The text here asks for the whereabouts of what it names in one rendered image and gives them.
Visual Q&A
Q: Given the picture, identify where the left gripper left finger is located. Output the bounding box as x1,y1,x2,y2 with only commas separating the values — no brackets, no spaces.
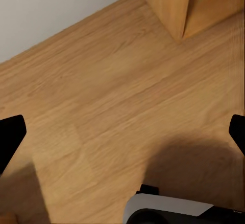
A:
0,115,27,176

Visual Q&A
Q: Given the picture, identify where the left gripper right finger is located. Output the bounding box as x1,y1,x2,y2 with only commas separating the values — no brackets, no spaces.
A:
229,114,245,156

